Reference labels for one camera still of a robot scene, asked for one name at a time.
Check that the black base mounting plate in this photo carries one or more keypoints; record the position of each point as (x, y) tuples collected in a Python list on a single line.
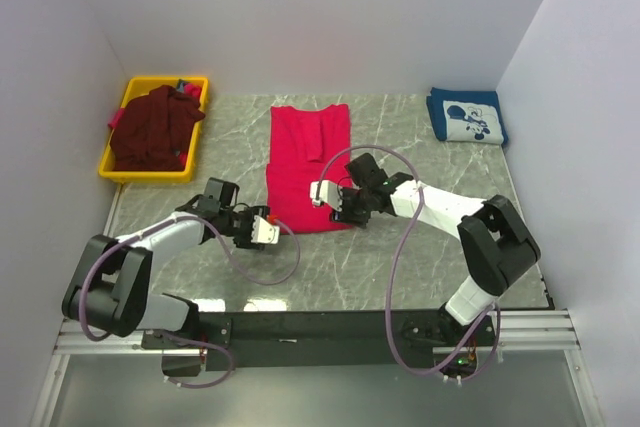
[(294, 339)]

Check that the aluminium frame rail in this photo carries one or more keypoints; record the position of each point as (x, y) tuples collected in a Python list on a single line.
[(545, 330)]

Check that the yellow plastic bin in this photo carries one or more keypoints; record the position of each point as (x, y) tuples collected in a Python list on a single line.
[(195, 86)]

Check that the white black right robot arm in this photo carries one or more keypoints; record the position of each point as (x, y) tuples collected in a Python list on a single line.
[(497, 245)]

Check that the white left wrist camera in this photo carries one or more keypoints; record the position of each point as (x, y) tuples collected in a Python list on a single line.
[(263, 232)]

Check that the pink garment in bin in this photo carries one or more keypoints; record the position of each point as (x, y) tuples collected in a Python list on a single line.
[(112, 124)]

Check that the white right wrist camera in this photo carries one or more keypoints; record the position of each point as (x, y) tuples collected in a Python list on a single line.
[(326, 193)]

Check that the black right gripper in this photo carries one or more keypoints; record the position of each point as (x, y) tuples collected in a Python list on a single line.
[(345, 216)]

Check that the bright red t-shirt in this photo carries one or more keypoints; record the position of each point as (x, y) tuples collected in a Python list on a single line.
[(301, 144)]

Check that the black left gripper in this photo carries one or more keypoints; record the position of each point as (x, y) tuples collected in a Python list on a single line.
[(245, 242)]

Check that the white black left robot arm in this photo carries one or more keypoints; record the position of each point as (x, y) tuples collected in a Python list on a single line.
[(110, 288)]

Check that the folded blue printed t-shirt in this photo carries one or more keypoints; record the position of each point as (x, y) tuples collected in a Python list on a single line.
[(466, 116)]

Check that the dark maroon t-shirt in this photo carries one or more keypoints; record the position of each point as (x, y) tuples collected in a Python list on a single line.
[(155, 131)]

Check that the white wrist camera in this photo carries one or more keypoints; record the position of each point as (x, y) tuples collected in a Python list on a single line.
[(263, 232), (326, 193)]

